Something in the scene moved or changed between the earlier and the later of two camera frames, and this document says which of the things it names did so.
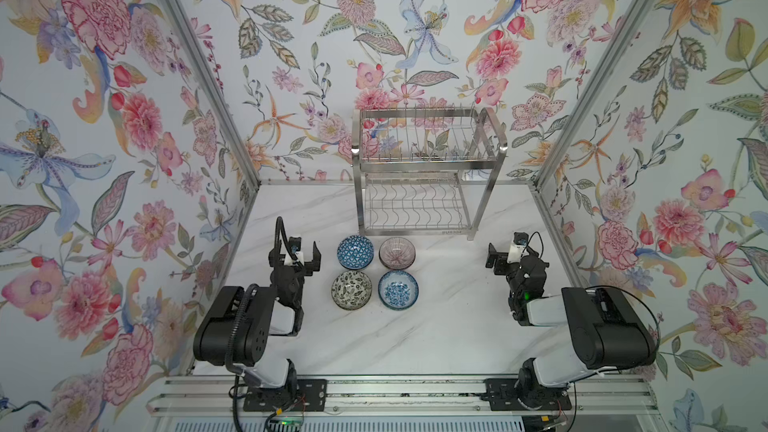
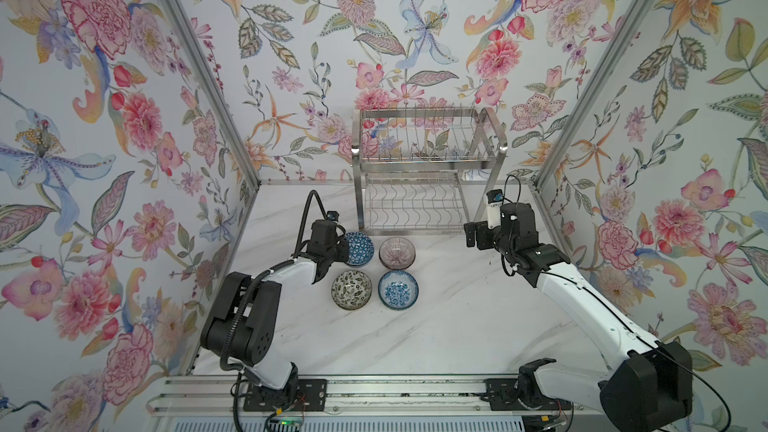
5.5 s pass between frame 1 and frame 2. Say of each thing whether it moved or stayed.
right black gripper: moved
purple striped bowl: stayed
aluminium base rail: stayed
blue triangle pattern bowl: stayed
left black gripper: moved
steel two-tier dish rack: stayed
